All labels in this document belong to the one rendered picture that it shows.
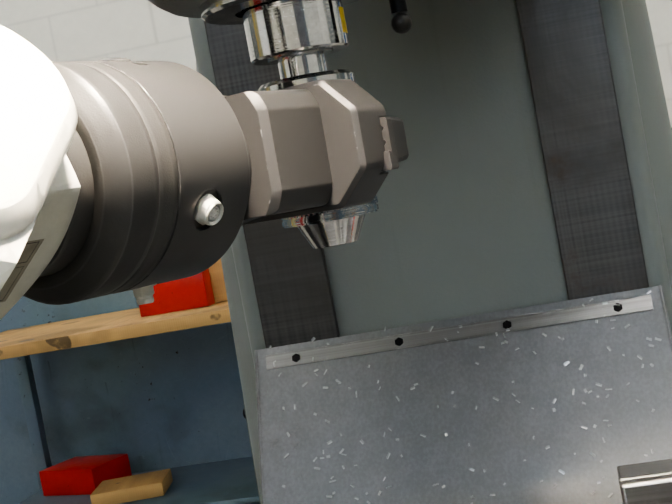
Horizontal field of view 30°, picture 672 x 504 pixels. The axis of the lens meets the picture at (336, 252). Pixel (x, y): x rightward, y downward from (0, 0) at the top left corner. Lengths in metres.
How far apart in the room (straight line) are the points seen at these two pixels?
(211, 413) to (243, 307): 4.11
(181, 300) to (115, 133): 4.03
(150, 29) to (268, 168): 4.61
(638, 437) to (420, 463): 0.16
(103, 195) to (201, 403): 4.69
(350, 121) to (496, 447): 0.46
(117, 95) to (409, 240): 0.55
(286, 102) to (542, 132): 0.46
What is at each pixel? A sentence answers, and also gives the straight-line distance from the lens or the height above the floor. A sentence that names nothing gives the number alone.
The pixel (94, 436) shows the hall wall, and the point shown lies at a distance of 5.31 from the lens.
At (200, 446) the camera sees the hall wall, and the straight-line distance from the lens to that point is 5.16.
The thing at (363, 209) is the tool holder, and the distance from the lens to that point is 0.58.
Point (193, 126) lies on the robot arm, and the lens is 0.46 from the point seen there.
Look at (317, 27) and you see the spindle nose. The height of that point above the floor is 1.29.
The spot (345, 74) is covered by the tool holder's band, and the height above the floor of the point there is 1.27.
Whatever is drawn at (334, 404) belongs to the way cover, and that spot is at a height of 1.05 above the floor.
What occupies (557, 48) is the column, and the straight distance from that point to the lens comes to 0.95.
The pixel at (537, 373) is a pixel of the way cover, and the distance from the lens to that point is 0.94.
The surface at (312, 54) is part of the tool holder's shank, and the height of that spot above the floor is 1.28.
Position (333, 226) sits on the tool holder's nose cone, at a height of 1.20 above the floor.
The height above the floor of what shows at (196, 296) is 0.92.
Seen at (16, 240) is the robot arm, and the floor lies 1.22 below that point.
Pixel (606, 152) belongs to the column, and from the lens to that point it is 0.95.
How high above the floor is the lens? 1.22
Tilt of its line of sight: 3 degrees down
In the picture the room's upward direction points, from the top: 11 degrees counter-clockwise
